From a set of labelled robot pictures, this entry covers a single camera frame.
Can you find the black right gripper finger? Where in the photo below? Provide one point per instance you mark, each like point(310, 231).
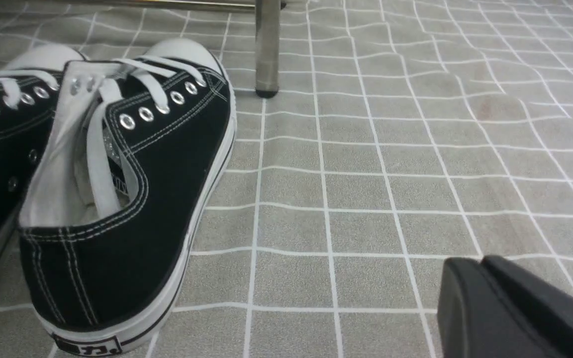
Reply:
point(493, 308)

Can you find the metal shoe rack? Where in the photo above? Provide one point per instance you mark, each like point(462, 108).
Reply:
point(267, 24)

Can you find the grey checkered floor cloth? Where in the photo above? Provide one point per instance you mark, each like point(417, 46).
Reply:
point(405, 132)

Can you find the black white canvas shoe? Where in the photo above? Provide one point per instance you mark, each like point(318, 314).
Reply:
point(29, 89)
point(109, 216)

